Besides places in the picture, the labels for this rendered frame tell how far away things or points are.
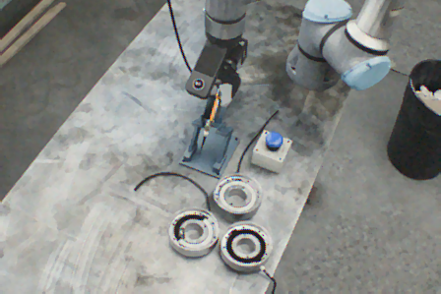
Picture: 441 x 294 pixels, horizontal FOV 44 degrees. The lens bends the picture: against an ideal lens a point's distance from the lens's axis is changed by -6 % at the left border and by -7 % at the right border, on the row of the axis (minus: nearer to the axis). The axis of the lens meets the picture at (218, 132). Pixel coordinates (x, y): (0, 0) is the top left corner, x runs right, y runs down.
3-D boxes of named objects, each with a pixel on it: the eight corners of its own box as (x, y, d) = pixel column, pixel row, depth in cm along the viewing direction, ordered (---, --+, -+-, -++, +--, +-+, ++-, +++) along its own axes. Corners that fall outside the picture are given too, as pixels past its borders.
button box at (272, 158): (279, 174, 131) (283, 161, 127) (250, 163, 132) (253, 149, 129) (290, 149, 136) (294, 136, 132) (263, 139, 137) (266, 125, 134)
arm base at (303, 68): (295, 44, 160) (301, 18, 153) (346, 63, 157) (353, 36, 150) (278, 78, 151) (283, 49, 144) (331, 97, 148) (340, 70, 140)
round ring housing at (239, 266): (209, 246, 118) (210, 237, 114) (249, 222, 122) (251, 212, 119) (239, 283, 112) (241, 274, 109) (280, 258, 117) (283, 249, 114)
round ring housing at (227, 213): (260, 224, 122) (263, 214, 119) (211, 221, 121) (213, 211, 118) (260, 184, 129) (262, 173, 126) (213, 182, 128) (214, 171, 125)
